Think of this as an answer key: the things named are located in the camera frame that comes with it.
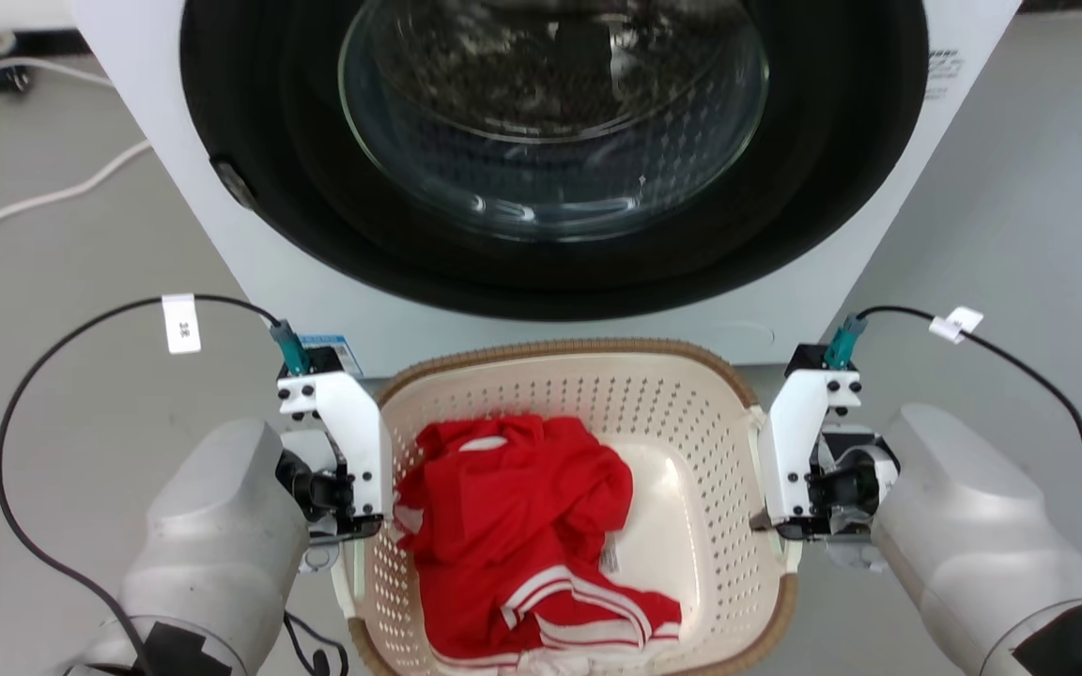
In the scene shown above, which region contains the black round washer door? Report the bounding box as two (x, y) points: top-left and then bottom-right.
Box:
(179, 0), (930, 322)

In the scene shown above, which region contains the cream perforated laundry basket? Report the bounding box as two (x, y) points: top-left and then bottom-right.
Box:
(331, 338), (803, 676)

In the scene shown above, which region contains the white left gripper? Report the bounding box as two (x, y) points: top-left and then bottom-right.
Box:
(276, 370), (395, 545)

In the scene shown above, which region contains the white paper cable tag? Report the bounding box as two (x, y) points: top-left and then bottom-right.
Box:
(928, 306), (985, 344)
(162, 294), (203, 356)

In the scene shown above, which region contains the thick white floor cable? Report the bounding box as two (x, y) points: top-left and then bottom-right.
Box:
(0, 139), (153, 248)

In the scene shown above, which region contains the red garment with white stripes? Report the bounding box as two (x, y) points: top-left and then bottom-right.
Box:
(392, 414), (684, 676)

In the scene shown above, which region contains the short black looped cable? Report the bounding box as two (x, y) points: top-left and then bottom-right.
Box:
(282, 610), (351, 676)

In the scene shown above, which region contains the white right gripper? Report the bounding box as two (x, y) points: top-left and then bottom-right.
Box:
(750, 369), (901, 543)

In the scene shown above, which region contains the white front-load washing machine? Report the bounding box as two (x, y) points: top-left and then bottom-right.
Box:
(70, 0), (1023, 380)

